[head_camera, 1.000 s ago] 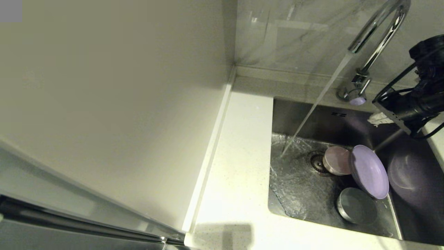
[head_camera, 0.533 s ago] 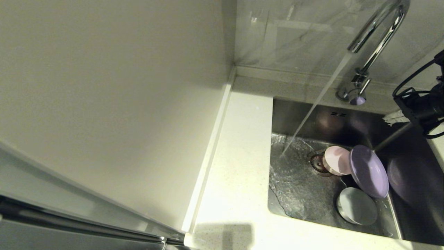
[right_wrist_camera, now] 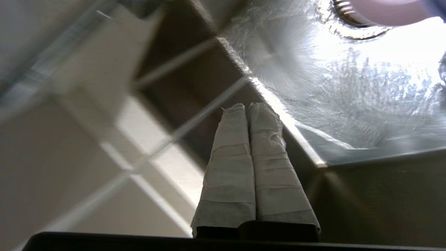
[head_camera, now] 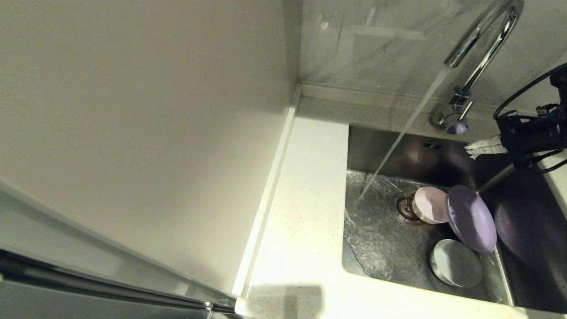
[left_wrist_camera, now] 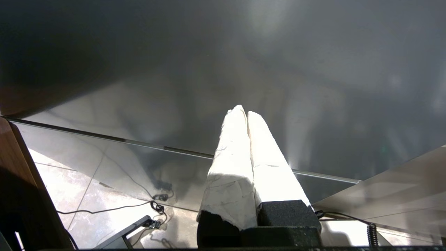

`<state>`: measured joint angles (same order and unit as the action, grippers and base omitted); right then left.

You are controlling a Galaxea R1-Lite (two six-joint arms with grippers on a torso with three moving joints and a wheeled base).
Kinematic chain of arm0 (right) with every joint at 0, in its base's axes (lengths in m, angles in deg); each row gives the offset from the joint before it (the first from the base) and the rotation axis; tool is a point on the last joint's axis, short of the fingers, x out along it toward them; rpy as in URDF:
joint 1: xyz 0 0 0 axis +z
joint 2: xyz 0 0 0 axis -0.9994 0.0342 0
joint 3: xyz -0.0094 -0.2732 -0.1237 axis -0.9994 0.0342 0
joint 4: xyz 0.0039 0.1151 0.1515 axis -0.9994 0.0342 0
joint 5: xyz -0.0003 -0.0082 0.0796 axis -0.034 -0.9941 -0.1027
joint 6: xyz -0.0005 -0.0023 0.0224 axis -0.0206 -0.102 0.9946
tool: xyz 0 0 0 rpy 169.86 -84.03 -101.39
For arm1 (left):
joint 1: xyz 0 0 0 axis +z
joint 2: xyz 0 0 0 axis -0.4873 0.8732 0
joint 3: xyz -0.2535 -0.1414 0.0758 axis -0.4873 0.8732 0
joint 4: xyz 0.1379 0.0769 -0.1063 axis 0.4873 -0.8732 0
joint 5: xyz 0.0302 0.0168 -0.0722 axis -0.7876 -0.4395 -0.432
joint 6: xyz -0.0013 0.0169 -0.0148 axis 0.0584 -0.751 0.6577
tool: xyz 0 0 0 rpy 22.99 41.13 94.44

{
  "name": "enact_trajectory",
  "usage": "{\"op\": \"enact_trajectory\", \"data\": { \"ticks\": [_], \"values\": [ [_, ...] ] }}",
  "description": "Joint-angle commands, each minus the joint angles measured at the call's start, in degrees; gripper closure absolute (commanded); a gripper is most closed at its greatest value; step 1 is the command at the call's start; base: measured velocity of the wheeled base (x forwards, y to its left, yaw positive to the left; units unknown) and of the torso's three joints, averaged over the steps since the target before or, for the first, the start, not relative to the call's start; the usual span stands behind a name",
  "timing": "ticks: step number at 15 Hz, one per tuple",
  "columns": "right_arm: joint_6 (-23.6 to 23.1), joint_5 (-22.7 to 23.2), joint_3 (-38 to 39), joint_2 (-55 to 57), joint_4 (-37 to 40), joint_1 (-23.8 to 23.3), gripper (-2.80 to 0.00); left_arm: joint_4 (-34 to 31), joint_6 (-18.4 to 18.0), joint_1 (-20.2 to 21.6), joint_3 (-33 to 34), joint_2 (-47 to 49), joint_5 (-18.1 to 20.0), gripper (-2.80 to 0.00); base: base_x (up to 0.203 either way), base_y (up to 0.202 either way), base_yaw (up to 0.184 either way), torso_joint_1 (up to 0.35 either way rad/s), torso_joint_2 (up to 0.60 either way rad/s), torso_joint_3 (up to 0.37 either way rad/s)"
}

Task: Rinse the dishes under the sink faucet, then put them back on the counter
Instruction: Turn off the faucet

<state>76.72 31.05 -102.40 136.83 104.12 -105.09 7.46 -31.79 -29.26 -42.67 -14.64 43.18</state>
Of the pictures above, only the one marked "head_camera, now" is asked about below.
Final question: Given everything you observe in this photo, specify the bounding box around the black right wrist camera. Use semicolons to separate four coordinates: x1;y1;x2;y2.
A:
549;66;567;107

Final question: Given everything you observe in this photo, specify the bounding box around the chrome gooseneck faucet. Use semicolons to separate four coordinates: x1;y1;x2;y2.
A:
430;0;525;135

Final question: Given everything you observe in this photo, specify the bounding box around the white edge trim strip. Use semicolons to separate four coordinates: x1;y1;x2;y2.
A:
231;84;303;297

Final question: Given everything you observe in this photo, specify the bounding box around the clear water stream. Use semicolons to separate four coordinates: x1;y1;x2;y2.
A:
358;64;452;202

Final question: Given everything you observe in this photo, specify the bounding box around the steel appliance handle bar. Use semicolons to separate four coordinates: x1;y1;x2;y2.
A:
0;248;236;314

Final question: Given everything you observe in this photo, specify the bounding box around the purple plate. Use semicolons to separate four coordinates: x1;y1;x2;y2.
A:
446;185;497;255

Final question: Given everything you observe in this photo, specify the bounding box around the stainless steel sink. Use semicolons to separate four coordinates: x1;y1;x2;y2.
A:
341;124;567;313

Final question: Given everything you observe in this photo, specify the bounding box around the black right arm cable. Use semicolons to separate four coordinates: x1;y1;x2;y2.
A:
493;63;567;121

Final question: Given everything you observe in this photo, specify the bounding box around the grey glossy appliance door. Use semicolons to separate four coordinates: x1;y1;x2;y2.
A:
0;177;237;319

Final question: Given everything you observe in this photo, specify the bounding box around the tall white cabinet panel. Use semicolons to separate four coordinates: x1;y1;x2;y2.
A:
0;0;302;296

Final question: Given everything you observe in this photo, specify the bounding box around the round metal drain strainer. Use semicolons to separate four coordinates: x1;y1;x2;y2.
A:
392;192;421;226

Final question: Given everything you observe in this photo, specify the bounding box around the pink bowl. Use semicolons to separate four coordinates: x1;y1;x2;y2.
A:
412;186;451;225

